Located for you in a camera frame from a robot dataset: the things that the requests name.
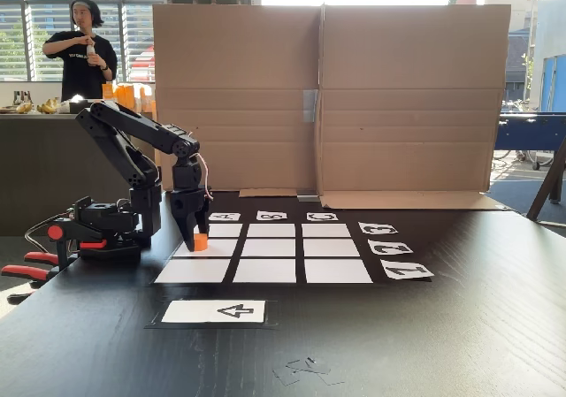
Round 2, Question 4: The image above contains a paper sheet number 1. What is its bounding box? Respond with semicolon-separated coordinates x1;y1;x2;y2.
379;259;435;280

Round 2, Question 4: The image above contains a paper sheet number 2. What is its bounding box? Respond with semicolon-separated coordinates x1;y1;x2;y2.
367;238;415;256

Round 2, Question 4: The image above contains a dark wooden stand leg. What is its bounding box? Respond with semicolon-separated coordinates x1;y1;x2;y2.
525;135;566;222

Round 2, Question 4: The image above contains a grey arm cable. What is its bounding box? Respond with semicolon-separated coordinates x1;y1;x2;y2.
25;212;75;253

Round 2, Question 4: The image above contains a standing person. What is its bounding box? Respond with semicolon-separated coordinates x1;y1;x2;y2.
42;0;119;103

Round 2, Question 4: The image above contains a brown cardboard screen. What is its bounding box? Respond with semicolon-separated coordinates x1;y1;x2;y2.
152;3;512;210

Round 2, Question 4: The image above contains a red black bar clamp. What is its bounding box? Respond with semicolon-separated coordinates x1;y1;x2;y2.
24;224;110;271
0;263;50;305

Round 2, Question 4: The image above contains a white nine-square grid sheet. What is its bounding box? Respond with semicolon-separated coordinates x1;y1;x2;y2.
152;222;386;286

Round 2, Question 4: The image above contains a white arrow paper sheet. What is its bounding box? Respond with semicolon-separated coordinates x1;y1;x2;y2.
161;299;266;324

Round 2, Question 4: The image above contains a dark counter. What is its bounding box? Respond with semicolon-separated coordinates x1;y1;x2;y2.
0;112;156;237

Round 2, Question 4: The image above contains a paper sheet number 3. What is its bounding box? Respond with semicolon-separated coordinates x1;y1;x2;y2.
357;221;399;235

